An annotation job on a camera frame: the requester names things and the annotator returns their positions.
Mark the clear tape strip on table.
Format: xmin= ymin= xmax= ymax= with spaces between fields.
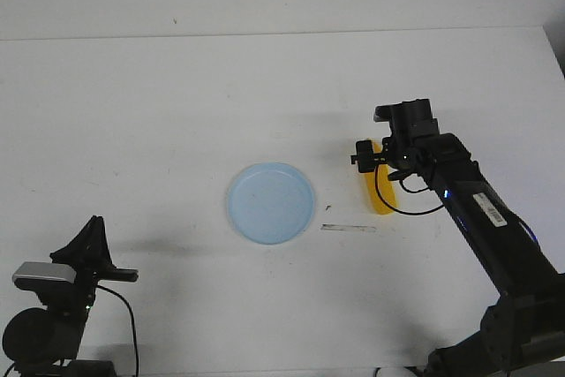
xmin=320 ymin=223 xmax=377 ymax=233

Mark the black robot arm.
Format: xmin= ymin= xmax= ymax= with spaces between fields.
xmin=351 ymin=99 xmax=564 ymax=376
xmin=2 ymin=215 xmax=139 ymax=376

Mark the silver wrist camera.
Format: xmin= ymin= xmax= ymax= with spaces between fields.
xmin=11 ymin=261 xmax=77 ymax=291

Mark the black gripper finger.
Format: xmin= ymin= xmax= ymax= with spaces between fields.
xmin=350 ymin=139 xmax=375 ymax=173
xmin=49 ymin=215 xmax=100 ymax=267
xmin=97 ymin=216 xmax=117 ymax=270

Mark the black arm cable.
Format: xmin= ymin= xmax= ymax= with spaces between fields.
xmin=374 ymin=164 xmax=446 ymax=215
xmin=4 ymin=284 xmax=140 ymax=377

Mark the light blue round plate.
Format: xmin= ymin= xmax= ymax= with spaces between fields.
xmin=226 ymin=162 xmax=316 ymax=245

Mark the yellow corn cob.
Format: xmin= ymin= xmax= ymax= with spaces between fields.
xmin=362 ymin=164 xmax=398 ymax=215

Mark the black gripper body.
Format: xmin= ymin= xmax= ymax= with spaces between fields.
xmin=373 ymin=99 xmax=439 ymax=181
xmin=39 ymin=268 xmax=139 ymax=320

